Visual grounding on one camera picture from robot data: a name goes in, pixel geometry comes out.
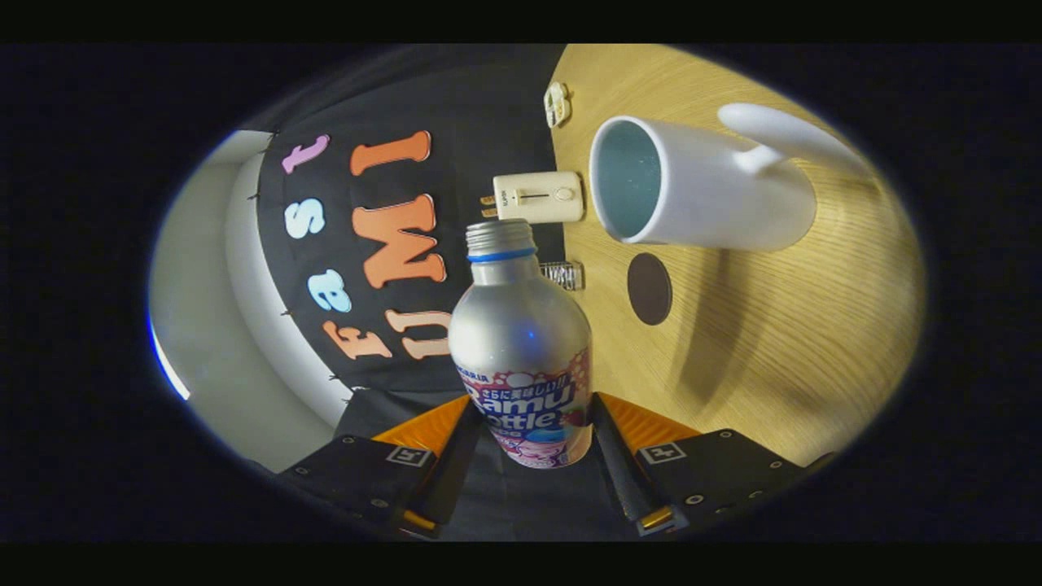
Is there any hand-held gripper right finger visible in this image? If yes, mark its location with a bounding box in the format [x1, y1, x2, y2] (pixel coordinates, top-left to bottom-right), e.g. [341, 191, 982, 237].
[588, 392, 835, 536]

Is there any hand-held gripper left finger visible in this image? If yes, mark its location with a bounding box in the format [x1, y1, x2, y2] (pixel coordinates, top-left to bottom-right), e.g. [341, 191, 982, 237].
[277, 395, 485, 538]

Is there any silver juice bottle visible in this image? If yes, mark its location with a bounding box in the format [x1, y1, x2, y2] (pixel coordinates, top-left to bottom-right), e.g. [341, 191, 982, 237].
[448, 218, 593, 470]

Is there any dark brown round coaster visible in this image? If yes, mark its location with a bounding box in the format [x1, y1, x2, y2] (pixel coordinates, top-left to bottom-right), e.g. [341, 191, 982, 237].
[627, 252, 673, 326]

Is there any white cup with blue inside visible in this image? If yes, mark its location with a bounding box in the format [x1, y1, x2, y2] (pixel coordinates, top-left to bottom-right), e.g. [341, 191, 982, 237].
[589, 103, 872, 251]

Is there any wooden table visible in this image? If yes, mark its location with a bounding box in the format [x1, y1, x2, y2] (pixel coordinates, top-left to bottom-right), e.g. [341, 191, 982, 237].
[544, 44, 927, 466]

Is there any white toaster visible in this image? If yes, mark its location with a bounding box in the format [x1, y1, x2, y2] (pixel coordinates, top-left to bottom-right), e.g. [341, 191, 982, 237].
[493, 171, 584, 225]

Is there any wide ceiling light panel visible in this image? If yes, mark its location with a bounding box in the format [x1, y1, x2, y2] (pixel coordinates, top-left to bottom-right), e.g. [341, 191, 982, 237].
[149, 313, 192, 401]

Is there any black backdrop cloth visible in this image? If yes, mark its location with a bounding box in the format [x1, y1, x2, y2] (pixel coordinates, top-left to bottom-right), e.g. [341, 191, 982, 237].
[244, 44, 652, 542]

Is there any white divided dish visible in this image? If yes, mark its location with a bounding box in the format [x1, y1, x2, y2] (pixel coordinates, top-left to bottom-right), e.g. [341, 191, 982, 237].
[544, 81, 572, 129]

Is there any metal wire basket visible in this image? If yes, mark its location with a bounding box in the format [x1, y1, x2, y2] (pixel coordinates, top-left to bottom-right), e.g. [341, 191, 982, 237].
[539, 260, 585, 292]

